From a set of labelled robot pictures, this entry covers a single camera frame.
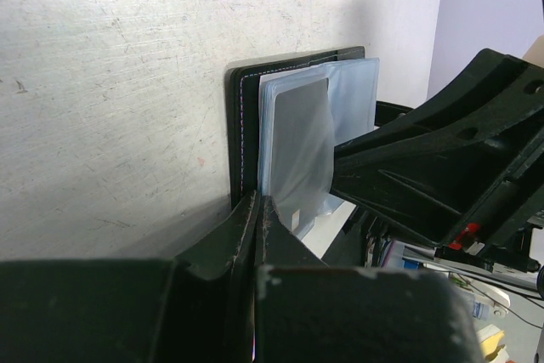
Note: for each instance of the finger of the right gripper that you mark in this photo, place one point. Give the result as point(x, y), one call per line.
point(486, 76)
point(460, 184)

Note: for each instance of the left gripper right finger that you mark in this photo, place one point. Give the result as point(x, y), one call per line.
point(307, 311)

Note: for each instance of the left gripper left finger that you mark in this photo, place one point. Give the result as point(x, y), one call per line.
point(194, 307)

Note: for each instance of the dark grey credit card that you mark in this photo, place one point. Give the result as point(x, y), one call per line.
point(302, 153)

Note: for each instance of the black leather card holder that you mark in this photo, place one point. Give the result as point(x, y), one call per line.
point(250, 95)

